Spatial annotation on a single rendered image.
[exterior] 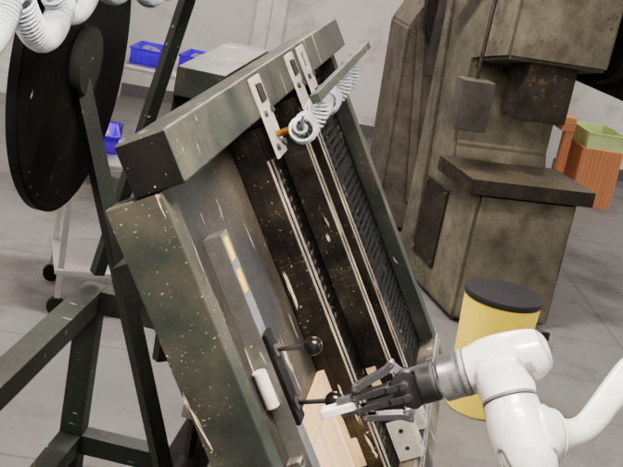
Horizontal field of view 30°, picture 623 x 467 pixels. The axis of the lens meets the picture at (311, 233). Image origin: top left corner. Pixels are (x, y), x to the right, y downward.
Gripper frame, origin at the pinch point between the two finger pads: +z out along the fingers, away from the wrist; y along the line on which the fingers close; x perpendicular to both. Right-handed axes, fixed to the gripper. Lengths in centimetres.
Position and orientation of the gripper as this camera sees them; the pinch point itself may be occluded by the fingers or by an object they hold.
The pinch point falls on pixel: (338, 408)
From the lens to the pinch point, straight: 223.1
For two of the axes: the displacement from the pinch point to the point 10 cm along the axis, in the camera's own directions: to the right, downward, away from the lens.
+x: 1.5, -2.6, 9.5
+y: 3.5, 9.2, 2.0
